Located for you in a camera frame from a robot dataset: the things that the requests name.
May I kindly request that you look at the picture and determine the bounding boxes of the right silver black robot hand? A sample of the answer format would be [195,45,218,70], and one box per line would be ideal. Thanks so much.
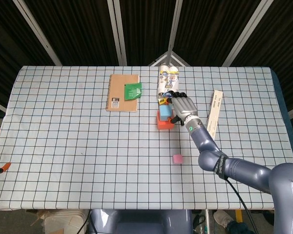
[165,90,199,127]

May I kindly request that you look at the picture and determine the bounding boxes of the medium blue foam cube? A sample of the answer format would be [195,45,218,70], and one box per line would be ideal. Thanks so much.
[159,104,173,121]

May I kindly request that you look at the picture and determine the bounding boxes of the large orange foam cube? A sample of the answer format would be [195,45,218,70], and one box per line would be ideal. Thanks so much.
[156,109,174,131]

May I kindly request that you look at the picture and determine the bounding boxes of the plastic-wrapped tape roll pack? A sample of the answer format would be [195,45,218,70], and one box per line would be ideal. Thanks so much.
[156,64,180,105]

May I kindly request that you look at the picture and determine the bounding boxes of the wooden ruler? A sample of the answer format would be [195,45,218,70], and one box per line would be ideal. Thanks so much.
[206,90,224,142]

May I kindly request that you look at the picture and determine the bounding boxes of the green foil sachet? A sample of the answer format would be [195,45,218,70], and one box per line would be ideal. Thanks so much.
[124,82,143,100]

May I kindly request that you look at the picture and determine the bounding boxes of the white triangular screen foot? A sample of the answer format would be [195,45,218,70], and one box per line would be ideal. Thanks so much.
[148,50,191,67]

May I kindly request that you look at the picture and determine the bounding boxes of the kraft spiral notebook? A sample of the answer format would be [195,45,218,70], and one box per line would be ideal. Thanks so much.
[105,74,140,113]

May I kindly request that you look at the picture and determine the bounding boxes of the white sneaker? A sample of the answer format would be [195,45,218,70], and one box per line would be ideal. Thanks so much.
[213,210,235,230]

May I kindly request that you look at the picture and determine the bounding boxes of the grey-blue robot torso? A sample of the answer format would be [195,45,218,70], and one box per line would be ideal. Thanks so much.
[87,209,193,234]

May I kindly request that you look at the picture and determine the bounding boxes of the checkered light blue tablecloth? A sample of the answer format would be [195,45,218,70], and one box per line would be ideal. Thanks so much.
[0,65,293,213]

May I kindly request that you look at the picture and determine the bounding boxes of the dark pleated screen fabric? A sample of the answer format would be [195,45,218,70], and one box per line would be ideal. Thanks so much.
[0,0,293,117]

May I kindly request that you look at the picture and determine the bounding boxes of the dark trouser leg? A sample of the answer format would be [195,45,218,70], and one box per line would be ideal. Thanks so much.
[226,220,250,234]

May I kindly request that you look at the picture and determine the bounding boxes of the white plastic bin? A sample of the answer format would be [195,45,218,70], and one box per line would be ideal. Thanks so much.
[43,209,89,234]

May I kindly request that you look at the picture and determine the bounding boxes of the orange-tipped spring clamp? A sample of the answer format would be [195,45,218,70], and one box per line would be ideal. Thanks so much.
[0,162,12,177]

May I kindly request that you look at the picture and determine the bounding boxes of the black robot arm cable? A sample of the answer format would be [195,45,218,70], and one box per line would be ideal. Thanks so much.
[224,177,259,234]

